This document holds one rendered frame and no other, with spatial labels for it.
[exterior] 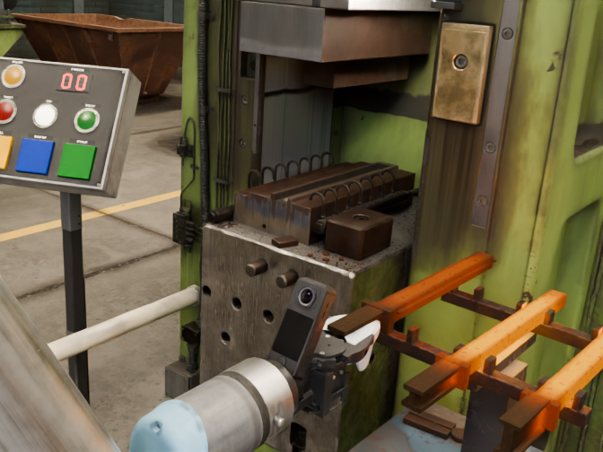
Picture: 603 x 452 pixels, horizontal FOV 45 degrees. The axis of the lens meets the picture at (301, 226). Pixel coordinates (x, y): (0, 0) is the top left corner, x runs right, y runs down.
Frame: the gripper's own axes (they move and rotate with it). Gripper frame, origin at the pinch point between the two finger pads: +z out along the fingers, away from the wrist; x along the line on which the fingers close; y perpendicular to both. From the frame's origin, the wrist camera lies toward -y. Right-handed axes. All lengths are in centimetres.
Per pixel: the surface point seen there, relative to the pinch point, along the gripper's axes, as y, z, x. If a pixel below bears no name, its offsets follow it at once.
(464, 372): 3.6, 2.6, 13.6
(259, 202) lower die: 3, 30, -48
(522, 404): 2.1, -1.3, 22.8
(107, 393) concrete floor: 102, 54, -137
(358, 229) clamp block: 2.0, 31.5, -23.6
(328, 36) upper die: -32, 34, -35
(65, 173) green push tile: 2, 10, -86
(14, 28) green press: 25, 255, -529
